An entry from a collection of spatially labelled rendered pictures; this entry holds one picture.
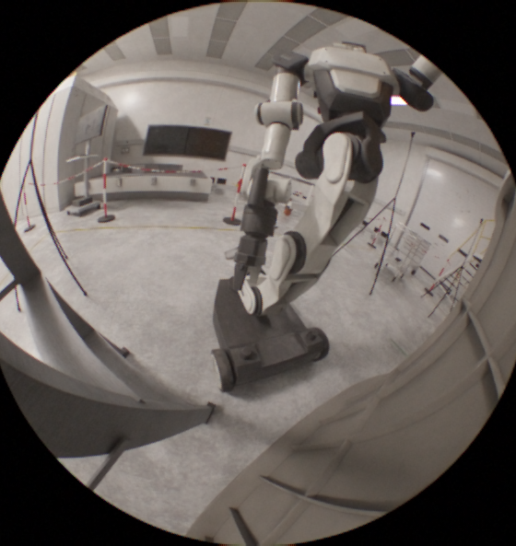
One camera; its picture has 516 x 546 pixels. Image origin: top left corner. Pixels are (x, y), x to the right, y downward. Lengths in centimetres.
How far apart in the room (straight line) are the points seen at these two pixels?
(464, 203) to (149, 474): 904
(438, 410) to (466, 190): 847
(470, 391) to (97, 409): 44
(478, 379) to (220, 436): 81
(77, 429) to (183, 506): 76
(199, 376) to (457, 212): 856
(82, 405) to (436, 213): 853
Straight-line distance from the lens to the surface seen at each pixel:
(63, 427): 16
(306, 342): 85
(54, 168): 469
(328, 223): 46
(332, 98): 55
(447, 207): 844
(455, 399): 38
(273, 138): 51
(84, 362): 29
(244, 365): 69
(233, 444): 83
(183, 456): 84
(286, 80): 66
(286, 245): 52
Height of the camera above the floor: 82
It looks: 32 degrees down
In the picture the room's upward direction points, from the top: 16 degrees clockwise
